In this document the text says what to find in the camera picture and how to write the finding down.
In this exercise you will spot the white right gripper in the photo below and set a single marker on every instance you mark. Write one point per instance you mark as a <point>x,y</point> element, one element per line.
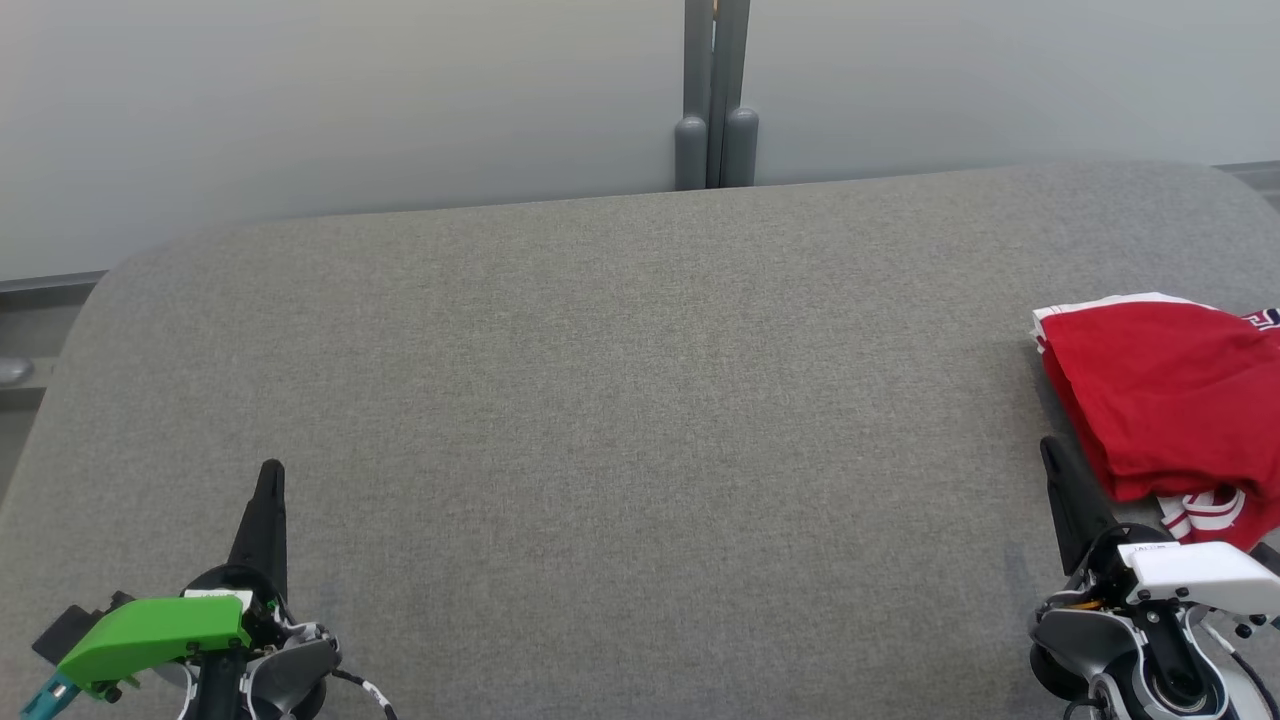
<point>1195,572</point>

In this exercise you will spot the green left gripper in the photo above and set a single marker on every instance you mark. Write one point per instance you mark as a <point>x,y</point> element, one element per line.
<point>150,632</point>

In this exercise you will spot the red and white sports shirt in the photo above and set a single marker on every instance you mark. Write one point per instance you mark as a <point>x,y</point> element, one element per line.
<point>1170,400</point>
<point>1200,515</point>

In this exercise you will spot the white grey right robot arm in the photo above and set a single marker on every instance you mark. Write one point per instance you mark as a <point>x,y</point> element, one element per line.
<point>1080,640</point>

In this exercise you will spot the grey round partition foot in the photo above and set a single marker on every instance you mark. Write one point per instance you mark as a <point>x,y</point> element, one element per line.
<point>12,370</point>

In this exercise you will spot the grey fabric sofa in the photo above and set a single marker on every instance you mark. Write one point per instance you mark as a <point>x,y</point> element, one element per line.
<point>650,400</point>

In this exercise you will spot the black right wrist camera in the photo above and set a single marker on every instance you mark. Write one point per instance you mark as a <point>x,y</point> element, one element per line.
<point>1270,560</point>

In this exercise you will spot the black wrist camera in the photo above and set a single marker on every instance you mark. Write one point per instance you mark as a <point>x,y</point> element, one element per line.
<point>62,632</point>
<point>1270,560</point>

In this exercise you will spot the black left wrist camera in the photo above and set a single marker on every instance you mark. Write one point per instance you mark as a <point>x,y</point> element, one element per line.
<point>62,632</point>

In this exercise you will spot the grey wall base rail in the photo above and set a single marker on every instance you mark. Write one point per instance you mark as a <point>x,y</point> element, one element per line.
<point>1255,180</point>
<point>40,284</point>

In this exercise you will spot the grey partition post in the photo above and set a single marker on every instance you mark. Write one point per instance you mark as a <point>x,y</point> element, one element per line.
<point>730,60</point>

